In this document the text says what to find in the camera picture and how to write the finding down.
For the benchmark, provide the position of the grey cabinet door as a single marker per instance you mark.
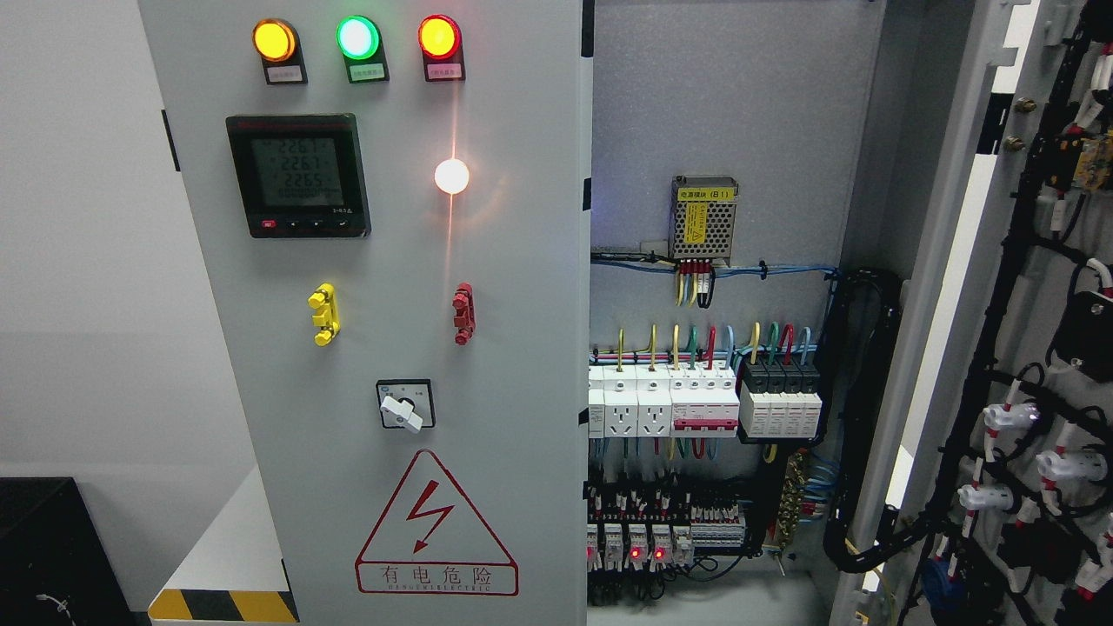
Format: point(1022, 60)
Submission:
point(508, 403)
point(975, 430)

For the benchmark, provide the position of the red indicator lamp left door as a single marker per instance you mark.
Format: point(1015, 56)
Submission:
point(441, 45)

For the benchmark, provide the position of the green indicator lamp left door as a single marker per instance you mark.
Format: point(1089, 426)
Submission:
point(362, 48)

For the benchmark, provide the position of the yellow indicator lamp left door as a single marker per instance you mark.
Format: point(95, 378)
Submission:
point(278, 45)

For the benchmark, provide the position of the white socket modules row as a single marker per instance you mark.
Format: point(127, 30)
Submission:
point(629, 401)

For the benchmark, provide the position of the white glowing indicator lamp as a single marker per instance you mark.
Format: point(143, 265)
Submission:
point(452, 176)

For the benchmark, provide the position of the red white circuit breaker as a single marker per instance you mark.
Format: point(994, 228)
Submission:
point(704, 401)

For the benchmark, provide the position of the perforated metal power supply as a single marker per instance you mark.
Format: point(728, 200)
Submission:
point(703, 216)

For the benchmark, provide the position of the relay terminal block row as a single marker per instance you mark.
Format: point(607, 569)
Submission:
point(663, 525)

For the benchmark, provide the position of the black surge protector modules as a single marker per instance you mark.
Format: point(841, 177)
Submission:
point(779, 401)

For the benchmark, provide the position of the grey electrical cabinet body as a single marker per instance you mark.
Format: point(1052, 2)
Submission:
point(776, 95)

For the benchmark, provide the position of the red electric danger warning sticker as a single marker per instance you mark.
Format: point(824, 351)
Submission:
point(431, 539)

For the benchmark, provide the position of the black digital power meter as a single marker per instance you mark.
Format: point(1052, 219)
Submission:
point(300, 176)

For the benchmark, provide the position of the black box at left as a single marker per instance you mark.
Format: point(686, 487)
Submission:
point(54, 570)

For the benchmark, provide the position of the white rotary selector switch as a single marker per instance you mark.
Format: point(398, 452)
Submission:
point(406, 404)

